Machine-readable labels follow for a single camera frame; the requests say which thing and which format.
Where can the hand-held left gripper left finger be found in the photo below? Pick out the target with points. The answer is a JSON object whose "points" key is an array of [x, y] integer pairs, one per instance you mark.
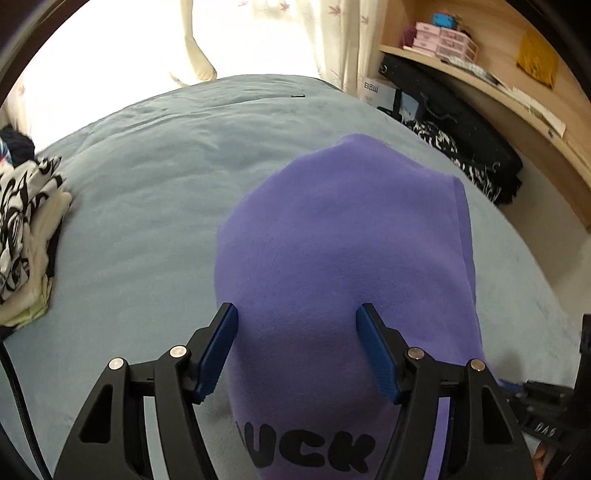
{"points": [[217, 350]]}

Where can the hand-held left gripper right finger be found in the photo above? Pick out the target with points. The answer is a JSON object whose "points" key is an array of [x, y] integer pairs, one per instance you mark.
{"points": [[376, 355]]}

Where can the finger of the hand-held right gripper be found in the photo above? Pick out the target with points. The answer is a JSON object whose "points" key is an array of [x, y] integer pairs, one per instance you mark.
{"points": [[540, 394]]}

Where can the purple zip hoodie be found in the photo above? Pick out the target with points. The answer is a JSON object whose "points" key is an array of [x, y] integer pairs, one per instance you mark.
{"points": [[346, 254]]}

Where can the person's right hand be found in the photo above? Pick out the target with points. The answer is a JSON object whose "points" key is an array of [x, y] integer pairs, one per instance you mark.
{"points": [[541, 461]]}

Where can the black folded garment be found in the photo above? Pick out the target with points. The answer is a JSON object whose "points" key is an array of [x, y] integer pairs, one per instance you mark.
{"points": [[51, 258]]}

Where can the black and white patterned cloth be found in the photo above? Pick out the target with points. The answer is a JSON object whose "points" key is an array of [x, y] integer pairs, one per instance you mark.
{"points": [[438, 141]]}

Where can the black bag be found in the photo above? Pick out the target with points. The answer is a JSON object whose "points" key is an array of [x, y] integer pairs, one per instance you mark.
{"points": [[461, 120]]}

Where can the white cardboard box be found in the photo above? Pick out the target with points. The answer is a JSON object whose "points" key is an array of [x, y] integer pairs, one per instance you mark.
{"points": [[374, 90]]}

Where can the black knit garment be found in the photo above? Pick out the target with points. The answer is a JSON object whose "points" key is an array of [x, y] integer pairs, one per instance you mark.
{"points": [[18, 143]]}

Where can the papers on shelf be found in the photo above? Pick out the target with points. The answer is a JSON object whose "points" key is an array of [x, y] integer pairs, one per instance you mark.
{"points": [[531, 104]]}

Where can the cream tied curtain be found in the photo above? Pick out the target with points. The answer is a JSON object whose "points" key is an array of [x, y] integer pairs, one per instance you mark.
{"points": [[198, 60]]}

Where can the leaf patterned curtain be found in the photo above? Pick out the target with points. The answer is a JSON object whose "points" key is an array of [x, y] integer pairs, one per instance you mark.
{"points": [[341, 46]]}

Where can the pink drawer organizer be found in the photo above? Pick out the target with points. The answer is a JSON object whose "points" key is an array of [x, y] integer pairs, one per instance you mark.
{"points": [[443, 41]]}

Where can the yellow cloth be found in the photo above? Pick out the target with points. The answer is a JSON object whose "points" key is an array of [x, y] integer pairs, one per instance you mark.
{"points": [[538, 60]]}

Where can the wooden shelf unit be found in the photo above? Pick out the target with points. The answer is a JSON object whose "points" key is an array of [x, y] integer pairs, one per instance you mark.
{"points": [[498, 27]]}

